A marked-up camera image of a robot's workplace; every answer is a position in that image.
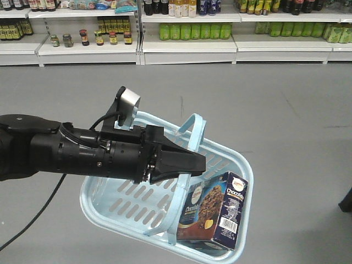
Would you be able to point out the brown sauce jar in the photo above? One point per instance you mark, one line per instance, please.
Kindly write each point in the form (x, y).
(128, 40)

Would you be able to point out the green lid sauce jar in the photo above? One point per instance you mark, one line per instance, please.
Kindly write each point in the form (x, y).
(54, 40)

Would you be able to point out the red lid sauce jar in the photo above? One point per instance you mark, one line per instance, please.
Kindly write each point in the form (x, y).
(84, 37)

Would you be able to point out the yellow label sauce jar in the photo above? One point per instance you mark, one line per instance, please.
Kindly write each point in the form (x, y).
(98, 37)

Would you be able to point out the teal snack bag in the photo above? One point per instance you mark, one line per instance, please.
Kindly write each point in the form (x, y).
(124, 6)

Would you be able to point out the middle white store shelf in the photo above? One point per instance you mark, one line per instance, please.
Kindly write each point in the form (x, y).
(154, 51)

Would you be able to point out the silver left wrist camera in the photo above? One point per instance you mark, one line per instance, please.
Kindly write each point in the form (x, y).
(126, 102)

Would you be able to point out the white store shelf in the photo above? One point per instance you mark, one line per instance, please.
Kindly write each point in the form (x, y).
(154, 51)
(293, 31)
(37, 49)

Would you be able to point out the right white store shelf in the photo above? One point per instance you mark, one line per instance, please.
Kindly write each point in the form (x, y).
(293, 31)

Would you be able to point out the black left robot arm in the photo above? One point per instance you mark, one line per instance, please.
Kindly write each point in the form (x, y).
(31, 144)

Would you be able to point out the dark blue cookie box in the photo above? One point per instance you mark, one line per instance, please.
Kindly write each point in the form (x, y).
(211, 215)

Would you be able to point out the left white store shelf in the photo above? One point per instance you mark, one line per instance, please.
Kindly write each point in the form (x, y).
(37, 49)

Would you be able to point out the green drink bottle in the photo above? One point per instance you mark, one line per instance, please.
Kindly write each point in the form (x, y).
(164, 31)
(215, 31)
(205, 31)
(175, 32)
(185, 31)
(195, 31)
(226, 31)

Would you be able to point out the dark pickle jar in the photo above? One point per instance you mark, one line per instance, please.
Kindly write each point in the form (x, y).
(67, 40)

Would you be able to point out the light blue shopping basket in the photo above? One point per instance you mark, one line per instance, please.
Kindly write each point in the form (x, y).
(150, 212)

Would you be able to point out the dark object right edge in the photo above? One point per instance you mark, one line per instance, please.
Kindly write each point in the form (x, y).
(346, 204)

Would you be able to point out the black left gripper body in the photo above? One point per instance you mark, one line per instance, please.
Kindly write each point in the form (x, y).
(130, 154)

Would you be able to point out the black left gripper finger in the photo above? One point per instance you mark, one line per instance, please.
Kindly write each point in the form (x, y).
(173, 154)
(169, 165)

